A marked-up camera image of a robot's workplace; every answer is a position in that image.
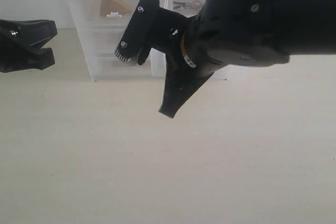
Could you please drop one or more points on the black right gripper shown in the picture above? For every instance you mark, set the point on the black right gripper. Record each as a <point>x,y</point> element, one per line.
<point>223,33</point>

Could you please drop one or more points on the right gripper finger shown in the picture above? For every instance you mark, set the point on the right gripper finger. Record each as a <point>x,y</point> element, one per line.
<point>151,27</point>

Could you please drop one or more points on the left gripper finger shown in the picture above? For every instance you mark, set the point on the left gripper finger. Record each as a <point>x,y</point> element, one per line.
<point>34,33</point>
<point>16,56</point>

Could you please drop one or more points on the yellow wedge block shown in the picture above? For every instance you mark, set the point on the yellow wedge block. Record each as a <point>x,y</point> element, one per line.
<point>120,7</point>

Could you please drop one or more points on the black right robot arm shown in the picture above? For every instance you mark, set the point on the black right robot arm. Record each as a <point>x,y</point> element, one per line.
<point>303,27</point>

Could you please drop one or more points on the bottom wide clear drawer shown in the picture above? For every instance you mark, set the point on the bottom wide clear drawer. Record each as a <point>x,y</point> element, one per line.
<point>109,66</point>

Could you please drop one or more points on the wide clear drawer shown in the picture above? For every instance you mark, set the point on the wide clear drawer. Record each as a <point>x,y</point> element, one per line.
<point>109,66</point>
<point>105,40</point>

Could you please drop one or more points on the middle wide clear drawer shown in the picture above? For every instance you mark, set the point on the middle wide clear drawer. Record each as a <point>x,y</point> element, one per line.
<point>105,40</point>

